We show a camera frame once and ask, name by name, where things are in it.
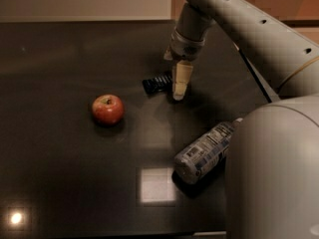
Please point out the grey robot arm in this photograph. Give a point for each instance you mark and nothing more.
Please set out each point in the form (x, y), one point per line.
(272, 168)

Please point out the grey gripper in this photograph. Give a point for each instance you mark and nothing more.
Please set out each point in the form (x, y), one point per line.
(184, 49)

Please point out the clear labelled plastic bottle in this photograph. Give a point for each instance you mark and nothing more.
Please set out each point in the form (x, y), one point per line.
(200, 157)

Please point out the grey side table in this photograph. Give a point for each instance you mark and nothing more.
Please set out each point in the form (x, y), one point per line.
(263, 86)

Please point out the dark blue snack bar wrapper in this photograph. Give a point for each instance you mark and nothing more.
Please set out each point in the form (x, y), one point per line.
(158, 84)

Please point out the red apple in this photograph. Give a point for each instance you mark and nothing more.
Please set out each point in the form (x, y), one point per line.
(108, 110)

